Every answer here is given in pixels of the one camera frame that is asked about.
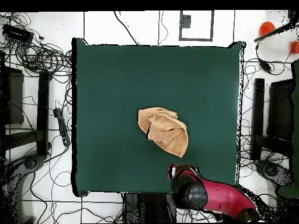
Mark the black power adapter with cable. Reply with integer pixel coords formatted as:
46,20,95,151
255,44,274,74

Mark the black cross beam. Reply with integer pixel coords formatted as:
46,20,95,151
4,129,44,150

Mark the grey chair base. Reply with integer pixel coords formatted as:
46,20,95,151
0,153,45,223
255,159,294,187

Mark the thin black cable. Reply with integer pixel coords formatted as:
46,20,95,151
158,10,169,46

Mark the black power strip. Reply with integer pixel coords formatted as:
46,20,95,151
53,108,71,147

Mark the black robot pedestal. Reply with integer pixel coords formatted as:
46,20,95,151
122,192,177,223

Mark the black thin rod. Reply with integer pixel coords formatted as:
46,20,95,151
253,22,299,43

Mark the tan terry towel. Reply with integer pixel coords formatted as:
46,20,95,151
137,107,189,159

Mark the black flat panel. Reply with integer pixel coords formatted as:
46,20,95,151
267,79,295,141
0,66,25,125

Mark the black long cable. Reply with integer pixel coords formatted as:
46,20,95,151
113,10,140,46

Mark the black box device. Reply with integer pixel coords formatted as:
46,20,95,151
2,24,34,44

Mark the black flat bar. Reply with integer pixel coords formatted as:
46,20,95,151
251,78,265,160
36,71,51,156

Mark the dark green table cloth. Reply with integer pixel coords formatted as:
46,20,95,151
71,37,246,197

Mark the grey square frame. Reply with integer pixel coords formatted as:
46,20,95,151
179,10,214,42

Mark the tangle of black cables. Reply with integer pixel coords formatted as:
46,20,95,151
13,40,73,76

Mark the dark grey square patch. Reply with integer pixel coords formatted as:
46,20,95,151
179,14,192,29

